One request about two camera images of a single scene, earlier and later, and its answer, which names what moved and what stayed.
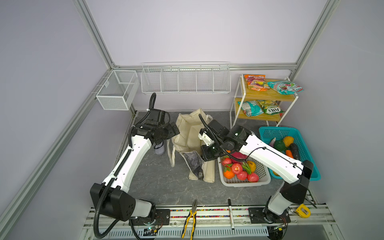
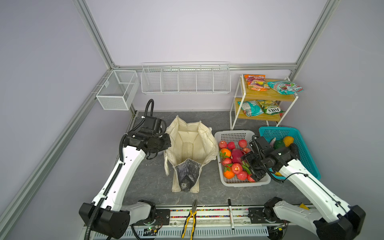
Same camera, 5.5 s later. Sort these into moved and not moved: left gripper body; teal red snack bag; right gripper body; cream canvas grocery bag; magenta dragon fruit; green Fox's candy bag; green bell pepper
Moved: cream canvas grocery bag; right gripper body; left gripper body
Not moved: teal red snack bag; green Fox's candy bag; magenta dragon fruit; green bell pepper
